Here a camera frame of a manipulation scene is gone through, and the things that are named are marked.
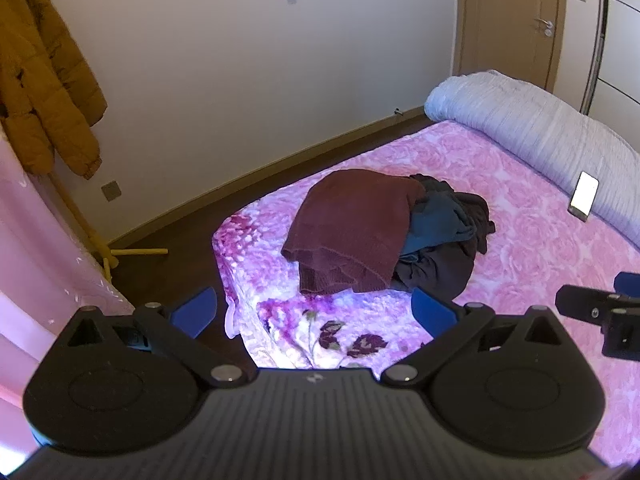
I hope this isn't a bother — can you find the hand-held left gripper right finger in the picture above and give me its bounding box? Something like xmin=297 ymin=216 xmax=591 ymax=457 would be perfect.
xmin=380 ymin=287 xmax=568 ymax=388

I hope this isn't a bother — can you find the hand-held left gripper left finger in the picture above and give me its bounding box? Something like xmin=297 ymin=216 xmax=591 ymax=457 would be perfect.
xmin=64 ymin=286 xmax=247 ymax=390

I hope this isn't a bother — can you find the maroon knit sweater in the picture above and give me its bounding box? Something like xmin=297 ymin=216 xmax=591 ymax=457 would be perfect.
xmin=281 ymin=169 xmax=426 ymax=295

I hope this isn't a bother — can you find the dark grey garment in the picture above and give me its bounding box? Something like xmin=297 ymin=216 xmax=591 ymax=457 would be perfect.
xmin=392 ymin=174 xmax=497 ymax=306

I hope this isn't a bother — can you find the pink floral blanket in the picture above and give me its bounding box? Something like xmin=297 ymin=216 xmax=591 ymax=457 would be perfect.
xmin=212 ymin=119 xmax=640 ymax=466

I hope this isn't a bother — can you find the teal garment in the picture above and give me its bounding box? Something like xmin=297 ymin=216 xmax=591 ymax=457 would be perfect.
xmin=397 ymin=192 xmax=478 ymax=263

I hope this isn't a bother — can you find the smartphone with white screen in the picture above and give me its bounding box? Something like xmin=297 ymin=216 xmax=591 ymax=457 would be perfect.
xmin=567 ymin=171 xmax=600 ymax=222

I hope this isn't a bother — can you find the wooden coat rack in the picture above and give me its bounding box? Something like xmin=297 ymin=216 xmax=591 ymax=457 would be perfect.
xmin=47 ymin=172 xmax=168 ymax=283

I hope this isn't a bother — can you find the pink curtain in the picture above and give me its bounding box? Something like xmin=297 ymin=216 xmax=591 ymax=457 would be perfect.
xmin=0 ymin=125 xmax=136 ymax=466

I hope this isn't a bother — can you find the rolled grey duvet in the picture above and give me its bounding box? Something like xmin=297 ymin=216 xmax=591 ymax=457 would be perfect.
xmin=424 ymin=71 xmax=640 ymax=251

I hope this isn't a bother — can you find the white wardrobe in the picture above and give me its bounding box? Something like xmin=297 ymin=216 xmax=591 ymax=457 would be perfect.
xmin=580 ymin=0 xmax=640 ymax=153

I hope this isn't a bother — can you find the mustard padded jacket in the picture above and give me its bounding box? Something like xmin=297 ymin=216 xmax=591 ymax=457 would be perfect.
xmin=0 ymin=0 xmax=108 ymax=181

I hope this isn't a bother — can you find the wooden door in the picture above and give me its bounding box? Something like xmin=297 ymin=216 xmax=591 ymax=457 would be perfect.
xmin=452 ymin=0 xmax=573 ymax=96

